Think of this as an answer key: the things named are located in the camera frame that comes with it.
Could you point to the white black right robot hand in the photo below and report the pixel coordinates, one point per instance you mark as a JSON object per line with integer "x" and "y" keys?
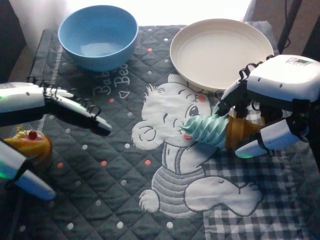
{"x": 282, "y": 80}

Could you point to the blue bowl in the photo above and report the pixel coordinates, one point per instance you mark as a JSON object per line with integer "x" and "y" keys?
{"x": 100, "y": 50}

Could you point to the toy mint ice cream cone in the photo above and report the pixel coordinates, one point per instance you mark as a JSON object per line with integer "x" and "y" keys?
{"x": 210, "y": 130}

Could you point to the toy cake with fruit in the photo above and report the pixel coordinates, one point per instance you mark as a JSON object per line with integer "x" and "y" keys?
{"x": 30, "y": 143}

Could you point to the black tripod stand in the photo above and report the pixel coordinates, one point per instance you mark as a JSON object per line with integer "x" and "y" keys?
{"x": 287, "y": 27}

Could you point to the grey quilt with bear print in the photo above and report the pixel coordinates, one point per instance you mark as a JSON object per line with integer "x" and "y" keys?
{"x": 105, "y": 190}

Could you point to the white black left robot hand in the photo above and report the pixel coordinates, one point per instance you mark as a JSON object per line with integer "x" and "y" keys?
{"x": 22, "y": 100}

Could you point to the cream plate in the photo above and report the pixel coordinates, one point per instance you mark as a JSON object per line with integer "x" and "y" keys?
{"x": 220, "y": 55}

